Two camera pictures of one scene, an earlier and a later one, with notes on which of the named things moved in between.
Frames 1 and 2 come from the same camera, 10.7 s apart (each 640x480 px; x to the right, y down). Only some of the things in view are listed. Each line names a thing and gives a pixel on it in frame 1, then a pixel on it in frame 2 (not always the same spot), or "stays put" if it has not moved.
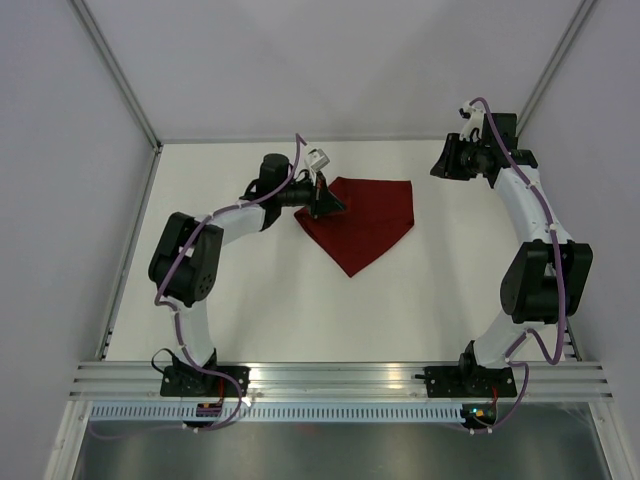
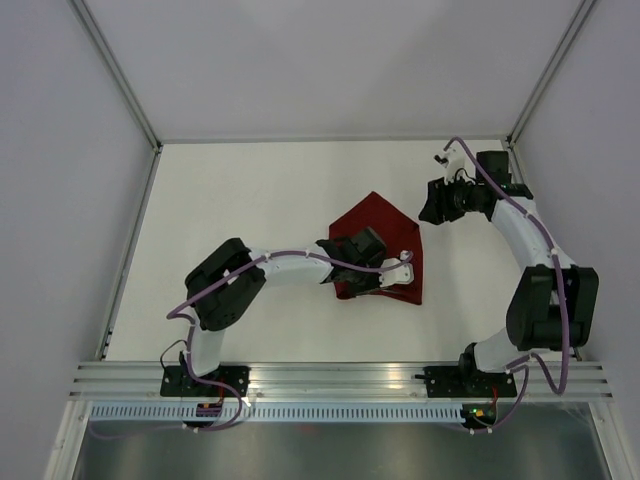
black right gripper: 447,165 -> 436,202
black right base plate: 469,381 stays put
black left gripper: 322,201 -> 373,287
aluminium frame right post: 584,8 stays put
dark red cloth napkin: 376,213 -> 399,234
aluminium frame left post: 117,74 stays put
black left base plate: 185,381 stays put
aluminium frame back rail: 313,140 stays put
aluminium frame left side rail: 129,252 stays put
